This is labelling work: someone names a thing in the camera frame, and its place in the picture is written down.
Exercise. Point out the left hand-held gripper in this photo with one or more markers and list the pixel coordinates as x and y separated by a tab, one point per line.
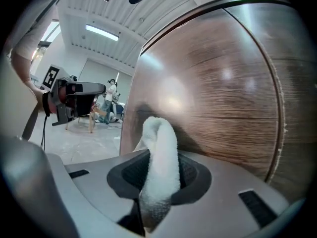
59	93

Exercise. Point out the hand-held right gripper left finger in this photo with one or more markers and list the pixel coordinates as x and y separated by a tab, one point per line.
131	172

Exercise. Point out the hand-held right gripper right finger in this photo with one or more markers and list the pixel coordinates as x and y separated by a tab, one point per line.
194	178

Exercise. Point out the white cloth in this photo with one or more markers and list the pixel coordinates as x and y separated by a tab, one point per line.
162	157

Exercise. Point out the brown wooden cabinet door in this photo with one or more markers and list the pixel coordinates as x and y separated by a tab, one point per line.
210	95
297	95

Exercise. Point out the person's left forearm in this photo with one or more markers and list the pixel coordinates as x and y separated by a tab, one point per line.
23	71

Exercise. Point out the wooden chair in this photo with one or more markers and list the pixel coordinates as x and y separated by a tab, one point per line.
85	121

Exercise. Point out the long ceiling light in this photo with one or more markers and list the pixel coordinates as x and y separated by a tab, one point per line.
102	31

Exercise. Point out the window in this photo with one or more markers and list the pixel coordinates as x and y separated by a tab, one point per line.
49	32

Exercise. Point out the person's light shirt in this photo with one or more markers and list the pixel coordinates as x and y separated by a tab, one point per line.
37	21

